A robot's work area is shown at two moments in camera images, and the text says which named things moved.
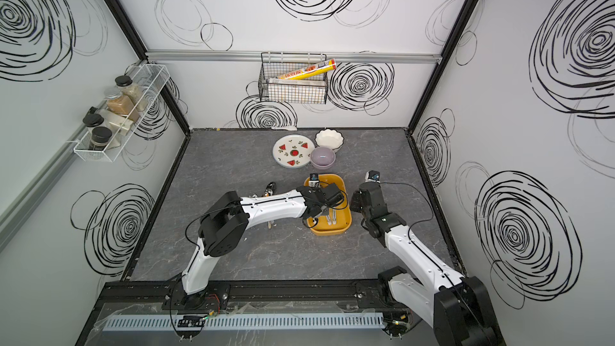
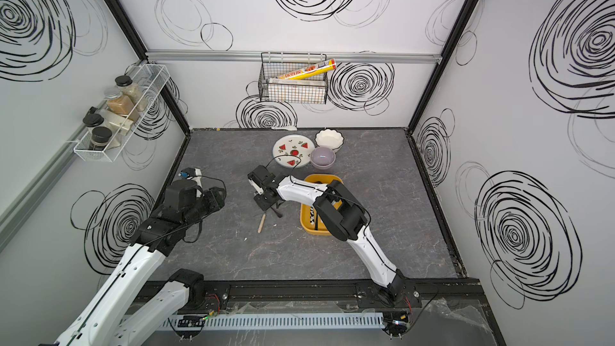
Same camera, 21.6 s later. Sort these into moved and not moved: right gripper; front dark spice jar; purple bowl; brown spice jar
Moved: right gripper
Not moved: brown spice jar; front dark spice jar; purple bowl
